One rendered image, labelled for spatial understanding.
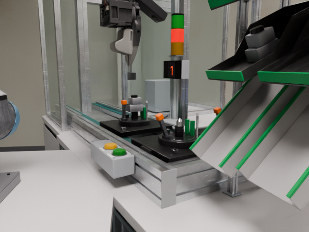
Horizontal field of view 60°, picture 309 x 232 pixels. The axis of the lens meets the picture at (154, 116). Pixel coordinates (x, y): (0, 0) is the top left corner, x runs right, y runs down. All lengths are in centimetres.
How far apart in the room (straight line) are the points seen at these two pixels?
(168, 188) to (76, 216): 24
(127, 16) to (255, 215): 58
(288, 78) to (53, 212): 61
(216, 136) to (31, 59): 345
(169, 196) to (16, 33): 354
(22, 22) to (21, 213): 341
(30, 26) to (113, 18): 334
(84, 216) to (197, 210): 28
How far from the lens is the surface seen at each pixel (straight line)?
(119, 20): 69
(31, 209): 79
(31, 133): 409
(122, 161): 79
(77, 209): 75
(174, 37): 108
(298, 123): 63
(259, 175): 59
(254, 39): 66
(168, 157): 75
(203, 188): 79
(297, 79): 50
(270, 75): 54
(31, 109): 402
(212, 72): 64
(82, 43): 183
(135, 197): 78
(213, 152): 68
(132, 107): 115
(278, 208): 80
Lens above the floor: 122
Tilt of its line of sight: 11 degrees down
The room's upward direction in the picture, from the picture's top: straight up
